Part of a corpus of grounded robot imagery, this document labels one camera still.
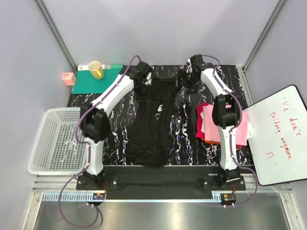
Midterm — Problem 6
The magenta folded t-shirt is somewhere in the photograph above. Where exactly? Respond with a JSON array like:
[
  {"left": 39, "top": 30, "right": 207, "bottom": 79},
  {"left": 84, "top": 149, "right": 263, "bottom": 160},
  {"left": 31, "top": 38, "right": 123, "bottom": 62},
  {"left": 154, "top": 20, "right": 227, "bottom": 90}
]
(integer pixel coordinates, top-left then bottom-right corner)
[{"left": 195, "top": 103, "right": 219, "bottom": 141}]

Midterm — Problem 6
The teal book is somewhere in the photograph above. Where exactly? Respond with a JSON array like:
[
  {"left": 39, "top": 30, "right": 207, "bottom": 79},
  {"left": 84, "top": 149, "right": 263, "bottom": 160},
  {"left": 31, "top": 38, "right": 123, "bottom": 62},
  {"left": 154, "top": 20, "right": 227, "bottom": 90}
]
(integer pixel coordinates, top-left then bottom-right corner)
[{"left": 71, "top": 64, "right": 123, "bottom": 94}]

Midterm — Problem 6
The black marbled table mat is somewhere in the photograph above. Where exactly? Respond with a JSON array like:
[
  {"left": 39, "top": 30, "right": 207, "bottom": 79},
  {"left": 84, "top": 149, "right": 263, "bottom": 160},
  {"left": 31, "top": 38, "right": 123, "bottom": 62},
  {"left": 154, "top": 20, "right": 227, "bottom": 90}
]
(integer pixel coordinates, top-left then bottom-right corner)
[{"left": 67, "top": 65, "right": 252, "bottom": 165}]

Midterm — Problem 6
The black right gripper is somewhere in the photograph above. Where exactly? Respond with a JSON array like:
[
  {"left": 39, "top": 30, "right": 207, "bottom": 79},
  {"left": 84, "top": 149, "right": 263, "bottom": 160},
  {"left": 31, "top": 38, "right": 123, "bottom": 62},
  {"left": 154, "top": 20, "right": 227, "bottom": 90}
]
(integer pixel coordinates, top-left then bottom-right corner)
[{"left": 172, "top": 69, "right": 199, "bottom": 96}]

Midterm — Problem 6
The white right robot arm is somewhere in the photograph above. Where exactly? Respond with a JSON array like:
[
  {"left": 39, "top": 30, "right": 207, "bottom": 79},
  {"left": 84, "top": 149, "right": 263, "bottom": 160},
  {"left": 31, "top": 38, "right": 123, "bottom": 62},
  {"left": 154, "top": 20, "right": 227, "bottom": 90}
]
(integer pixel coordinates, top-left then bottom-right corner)
[{"left": 182, "top": 54, "right": 242, "bottom": 190}]

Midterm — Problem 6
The white dry-erase board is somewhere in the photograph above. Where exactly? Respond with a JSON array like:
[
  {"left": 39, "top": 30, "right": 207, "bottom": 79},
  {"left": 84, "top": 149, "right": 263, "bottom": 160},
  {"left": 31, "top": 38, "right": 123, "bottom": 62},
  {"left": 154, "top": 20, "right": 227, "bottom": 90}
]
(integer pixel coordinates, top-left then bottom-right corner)
[{"left": 245, "top": 85, "right": 307, "bottom": 186}]

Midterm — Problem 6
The white slotted cable duct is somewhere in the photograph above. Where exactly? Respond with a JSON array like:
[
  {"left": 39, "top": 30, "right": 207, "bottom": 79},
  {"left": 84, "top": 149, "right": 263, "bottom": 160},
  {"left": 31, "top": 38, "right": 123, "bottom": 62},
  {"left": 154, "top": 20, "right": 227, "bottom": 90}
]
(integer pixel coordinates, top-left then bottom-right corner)
[{"left": 42, "top": 192, "right": 106, "bottom": 202}]

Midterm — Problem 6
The black printed t-shirt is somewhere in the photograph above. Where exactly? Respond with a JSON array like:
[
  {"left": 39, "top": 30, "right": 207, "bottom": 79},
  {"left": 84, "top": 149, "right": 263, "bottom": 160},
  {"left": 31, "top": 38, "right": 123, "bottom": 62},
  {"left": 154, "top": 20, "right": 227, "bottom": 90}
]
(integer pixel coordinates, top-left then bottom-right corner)
[{"left": 127, "top": 77, "right": 181, "bottom": 168}]

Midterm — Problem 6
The white plastic laundry basket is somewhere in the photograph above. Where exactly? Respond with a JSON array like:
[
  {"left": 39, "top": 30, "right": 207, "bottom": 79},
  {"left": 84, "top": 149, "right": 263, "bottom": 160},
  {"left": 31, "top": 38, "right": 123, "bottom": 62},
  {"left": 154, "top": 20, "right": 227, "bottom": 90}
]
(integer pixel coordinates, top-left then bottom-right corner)
[{"left": 27, "top": 107, "right": 86, "bottom": 175}]

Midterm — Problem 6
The orange folded t-shirt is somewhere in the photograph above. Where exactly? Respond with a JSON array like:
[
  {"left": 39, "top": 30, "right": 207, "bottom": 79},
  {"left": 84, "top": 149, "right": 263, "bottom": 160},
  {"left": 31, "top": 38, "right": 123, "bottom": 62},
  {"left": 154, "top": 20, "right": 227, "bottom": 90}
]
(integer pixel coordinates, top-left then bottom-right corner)
[{"left": 204, "top": 140, "right": 220, "bottom": 145}]

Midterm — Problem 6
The yellow paper cup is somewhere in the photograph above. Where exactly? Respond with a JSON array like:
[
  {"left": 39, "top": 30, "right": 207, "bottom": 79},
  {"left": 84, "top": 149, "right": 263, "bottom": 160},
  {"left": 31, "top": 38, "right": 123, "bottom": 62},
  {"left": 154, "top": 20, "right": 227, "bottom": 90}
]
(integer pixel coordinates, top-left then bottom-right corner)
[{"left": 88, "top": 61, "right": 104, "bottom": 80}]

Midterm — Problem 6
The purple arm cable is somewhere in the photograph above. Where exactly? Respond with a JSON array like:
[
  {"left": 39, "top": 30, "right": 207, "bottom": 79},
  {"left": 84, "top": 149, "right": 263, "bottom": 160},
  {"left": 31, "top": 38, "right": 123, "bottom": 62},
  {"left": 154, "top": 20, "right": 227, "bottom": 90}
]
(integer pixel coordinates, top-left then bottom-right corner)
[
  {"left": 58, "top": 55, "right": 142, "bottom": 227},
  {"left": 202, "top": 55, "right": 259, "bottom": 207}
]

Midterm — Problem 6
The light pink folded t-shirt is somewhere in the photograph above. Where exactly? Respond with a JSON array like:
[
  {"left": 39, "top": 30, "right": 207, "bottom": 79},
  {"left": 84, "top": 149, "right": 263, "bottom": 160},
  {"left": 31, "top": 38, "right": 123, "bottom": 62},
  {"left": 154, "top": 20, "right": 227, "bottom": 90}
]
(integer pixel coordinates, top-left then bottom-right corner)
[{"left": 196, "top": 103, "right": 252, "bottom": 148}]

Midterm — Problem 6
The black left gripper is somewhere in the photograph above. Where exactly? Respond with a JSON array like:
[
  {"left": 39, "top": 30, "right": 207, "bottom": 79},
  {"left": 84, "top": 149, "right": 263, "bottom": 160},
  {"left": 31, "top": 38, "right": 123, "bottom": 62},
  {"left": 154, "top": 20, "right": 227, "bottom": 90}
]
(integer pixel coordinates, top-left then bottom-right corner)
[{"left": 133, "top": 82, "right": 152, "bottom": 108}]

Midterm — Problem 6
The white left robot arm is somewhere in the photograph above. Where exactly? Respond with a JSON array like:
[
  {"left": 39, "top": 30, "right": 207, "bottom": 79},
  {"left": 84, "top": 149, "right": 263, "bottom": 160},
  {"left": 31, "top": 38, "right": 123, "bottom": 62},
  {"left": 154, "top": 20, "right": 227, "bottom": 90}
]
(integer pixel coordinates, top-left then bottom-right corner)
[{"left": 78, "top": 61, "right": 153, "bottom": 190}]

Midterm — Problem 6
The pink cube block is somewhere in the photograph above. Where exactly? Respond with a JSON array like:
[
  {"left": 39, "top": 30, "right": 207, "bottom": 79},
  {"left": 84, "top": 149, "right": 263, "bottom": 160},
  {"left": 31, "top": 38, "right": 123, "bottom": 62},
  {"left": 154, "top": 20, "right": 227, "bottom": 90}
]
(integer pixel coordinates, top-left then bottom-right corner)
[{"left": 61, "top": 72, "right": 76, "bottom": 86}]

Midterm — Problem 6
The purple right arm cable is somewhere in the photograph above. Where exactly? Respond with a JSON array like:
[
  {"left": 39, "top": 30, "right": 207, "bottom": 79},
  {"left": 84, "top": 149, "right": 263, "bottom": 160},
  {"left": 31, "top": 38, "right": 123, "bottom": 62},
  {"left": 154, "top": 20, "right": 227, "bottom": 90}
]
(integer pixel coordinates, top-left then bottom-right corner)
[{"left": 202, "top": 55, "right": 259, "bottom": 207}]

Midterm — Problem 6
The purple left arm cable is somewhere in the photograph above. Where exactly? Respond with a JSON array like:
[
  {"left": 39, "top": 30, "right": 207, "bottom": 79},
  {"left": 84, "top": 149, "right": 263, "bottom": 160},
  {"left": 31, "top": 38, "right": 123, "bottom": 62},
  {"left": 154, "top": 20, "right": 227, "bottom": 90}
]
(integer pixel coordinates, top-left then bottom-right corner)
[{"left": 58, "top": 55, "right": 142, "bottom": 227}]

